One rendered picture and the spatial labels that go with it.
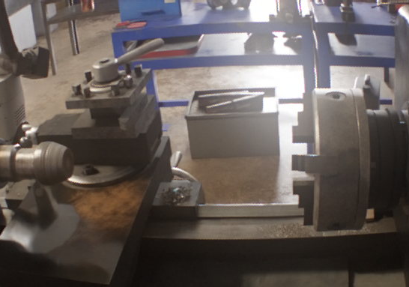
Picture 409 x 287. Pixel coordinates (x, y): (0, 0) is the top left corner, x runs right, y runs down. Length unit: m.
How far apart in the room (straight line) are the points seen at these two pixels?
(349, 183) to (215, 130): 2.24
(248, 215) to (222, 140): 1.84
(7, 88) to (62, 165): 1.12
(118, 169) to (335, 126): 0.60
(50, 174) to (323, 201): 0.51
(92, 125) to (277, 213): 0.47
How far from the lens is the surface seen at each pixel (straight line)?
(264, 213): 1.20
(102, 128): 1.17
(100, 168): 1.24
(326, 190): 0.79
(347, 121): 0.80
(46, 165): 0.98
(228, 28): 2.63
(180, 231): 1.18
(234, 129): 2.97
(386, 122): 0.85
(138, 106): 1.18
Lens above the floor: 1.56
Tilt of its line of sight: 30 degrees down
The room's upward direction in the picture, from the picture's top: 7 degrees counter-clockwise
